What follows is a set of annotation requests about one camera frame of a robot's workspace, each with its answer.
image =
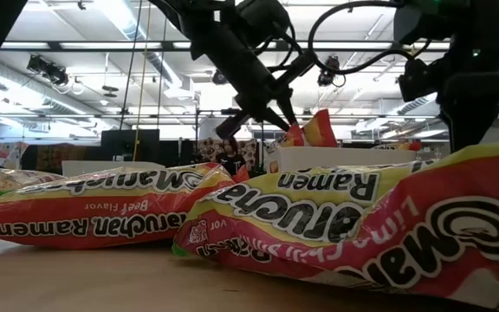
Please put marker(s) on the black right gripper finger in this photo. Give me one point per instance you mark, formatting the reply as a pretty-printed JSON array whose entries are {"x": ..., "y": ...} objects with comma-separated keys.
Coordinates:
[
  {"x": 277, "y": 119},
  {"x": 287, "y": 110}
]

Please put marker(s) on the red beef ramen packet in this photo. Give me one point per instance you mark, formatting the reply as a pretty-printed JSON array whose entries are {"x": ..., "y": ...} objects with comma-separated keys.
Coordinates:
[
  {"x": 319, "y": 130},
  {"x": 80, "y": 212},
  {"x": 414, "y": 146}
]

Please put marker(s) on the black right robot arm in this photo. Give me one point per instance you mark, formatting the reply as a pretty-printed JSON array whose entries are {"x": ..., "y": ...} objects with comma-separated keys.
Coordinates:
[{"x": 470, "y": 86}]

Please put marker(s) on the round black ceiling fixture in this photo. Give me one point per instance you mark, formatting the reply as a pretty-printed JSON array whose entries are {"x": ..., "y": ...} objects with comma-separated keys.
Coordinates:
[{"x": 219, "y": 79}]

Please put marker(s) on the person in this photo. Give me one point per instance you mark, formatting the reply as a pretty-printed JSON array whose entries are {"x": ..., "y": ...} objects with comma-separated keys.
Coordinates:
[{"x": 231, "y": 162}]

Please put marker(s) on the black overhead light bar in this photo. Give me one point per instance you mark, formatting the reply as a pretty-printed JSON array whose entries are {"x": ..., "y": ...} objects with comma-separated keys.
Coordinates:
[{"x": 167, "y": 45}]

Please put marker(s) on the black ceiling device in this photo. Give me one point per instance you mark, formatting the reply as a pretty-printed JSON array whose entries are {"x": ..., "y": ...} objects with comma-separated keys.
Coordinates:
[{"x": 48, "y": 69}]

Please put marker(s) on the dark patterned cloth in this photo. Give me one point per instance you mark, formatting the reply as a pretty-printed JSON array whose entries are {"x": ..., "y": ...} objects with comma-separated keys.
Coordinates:
[{"x": 59, "y": 158}]

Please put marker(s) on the colourful printed cloth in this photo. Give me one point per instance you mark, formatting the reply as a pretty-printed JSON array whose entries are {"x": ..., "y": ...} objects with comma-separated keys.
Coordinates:
[{"x": 4, "y": 154}]

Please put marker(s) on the black overhead camera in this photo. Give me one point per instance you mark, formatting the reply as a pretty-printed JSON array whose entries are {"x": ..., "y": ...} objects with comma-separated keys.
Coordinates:
[{"x": 327, "y": 76}]

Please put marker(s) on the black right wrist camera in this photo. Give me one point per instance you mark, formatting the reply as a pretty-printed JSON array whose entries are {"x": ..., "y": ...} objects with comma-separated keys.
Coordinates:
[{"x": 264, "y": 21}]

